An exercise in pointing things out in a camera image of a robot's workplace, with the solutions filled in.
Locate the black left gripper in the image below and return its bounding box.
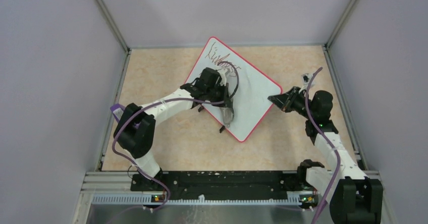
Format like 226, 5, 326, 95
205, 81, 231, 107

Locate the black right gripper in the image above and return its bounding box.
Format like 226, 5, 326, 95
269, 87, 315, 120

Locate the silver mesh eraser sponge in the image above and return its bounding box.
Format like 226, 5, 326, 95
220, 106, 235, 128

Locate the pink-framed whiteboard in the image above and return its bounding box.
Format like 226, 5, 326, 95
186, 36, 283, 142

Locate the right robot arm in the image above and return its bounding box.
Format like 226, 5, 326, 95
268, 86, 384, 223

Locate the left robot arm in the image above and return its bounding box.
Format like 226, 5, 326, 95
111, 68, 235, 190

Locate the purple box holder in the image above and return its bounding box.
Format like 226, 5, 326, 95
110, 103, 125, 123

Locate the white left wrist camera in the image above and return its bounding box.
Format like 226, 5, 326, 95
217, 68, 229, 85

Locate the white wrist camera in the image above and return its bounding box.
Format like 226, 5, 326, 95
217, 68, 229, 85
301, 73, 312, 89

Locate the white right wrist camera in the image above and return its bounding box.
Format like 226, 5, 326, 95
301, 73, 312, 89

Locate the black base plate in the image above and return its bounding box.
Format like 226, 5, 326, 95
130, 171, 318, 200

